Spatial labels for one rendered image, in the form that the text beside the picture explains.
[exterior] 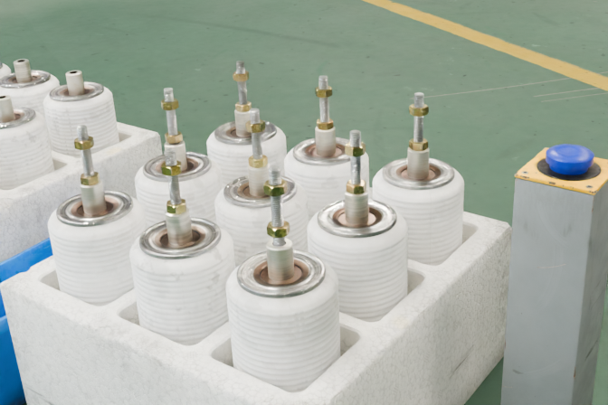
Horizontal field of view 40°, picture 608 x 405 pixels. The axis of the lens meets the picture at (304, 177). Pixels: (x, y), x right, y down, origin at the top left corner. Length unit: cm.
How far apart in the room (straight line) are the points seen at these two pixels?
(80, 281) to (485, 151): 93
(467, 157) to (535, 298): 80
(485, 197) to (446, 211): 55
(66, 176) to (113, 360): 39
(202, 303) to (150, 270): 6
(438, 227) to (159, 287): 29
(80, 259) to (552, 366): 46
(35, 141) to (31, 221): 10
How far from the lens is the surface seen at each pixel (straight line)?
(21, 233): 113
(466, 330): 91
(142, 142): 123
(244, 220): 83
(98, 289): 86
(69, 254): 85
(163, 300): 77
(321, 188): 92
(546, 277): 78
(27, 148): 114
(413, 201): 85
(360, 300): 79
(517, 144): 164
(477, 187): 146
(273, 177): 67
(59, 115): 120
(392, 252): 78
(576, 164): 75
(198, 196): 91
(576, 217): 74
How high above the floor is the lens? 62
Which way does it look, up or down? 25 degrees down
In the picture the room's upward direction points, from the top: 3 degrees counter-clockwise
